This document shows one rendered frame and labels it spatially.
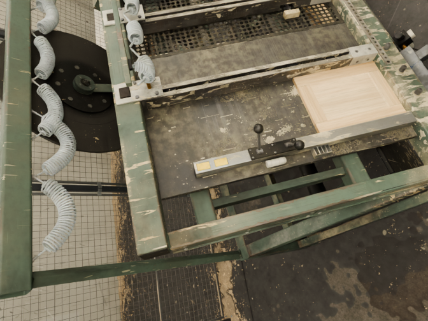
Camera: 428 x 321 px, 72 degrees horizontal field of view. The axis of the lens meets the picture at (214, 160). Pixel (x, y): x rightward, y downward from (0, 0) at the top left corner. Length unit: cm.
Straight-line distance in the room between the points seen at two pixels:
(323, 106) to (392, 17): 149
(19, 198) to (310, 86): 127
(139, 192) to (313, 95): 85
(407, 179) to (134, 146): 103
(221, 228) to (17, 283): 69
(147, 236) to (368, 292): 192
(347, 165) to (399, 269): 128
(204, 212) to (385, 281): 168
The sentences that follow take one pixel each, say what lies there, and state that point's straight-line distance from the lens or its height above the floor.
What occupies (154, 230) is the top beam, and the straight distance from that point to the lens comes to 102.
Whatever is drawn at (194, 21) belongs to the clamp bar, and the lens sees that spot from 166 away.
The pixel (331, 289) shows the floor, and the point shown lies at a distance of 273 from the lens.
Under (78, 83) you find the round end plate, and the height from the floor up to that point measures 189.
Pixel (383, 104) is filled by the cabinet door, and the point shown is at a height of 95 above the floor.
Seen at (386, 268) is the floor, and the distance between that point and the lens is 252.
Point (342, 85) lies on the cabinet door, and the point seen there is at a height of 105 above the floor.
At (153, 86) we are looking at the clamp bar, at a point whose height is 175.
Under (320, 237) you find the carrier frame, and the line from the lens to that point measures 249.
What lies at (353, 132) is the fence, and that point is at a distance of 134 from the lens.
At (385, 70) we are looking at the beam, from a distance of 161.
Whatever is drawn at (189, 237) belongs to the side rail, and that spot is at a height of 171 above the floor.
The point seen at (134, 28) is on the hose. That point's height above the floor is 184.
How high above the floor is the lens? 234
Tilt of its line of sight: 41 degrees down
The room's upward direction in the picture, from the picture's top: 83 degrees counter-clockwise
